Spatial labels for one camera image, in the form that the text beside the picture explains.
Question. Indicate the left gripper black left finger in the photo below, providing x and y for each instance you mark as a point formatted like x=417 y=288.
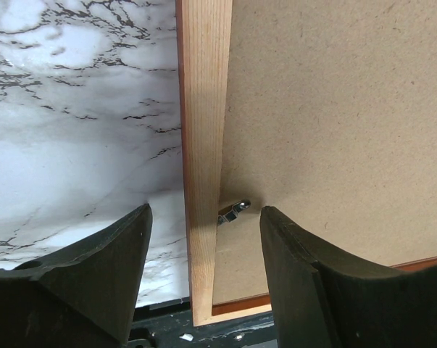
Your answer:
x=83 y=295

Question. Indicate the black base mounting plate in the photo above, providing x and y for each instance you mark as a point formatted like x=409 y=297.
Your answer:
x=170 y=324

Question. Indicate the brown fibreboard backing board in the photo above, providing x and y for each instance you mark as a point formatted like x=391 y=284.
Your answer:
x=332 y=118

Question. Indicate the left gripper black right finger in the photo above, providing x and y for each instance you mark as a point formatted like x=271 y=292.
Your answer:
x=323 y=296

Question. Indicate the orange wooden picture frame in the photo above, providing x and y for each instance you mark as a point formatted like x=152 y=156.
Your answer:
x=204 y=33

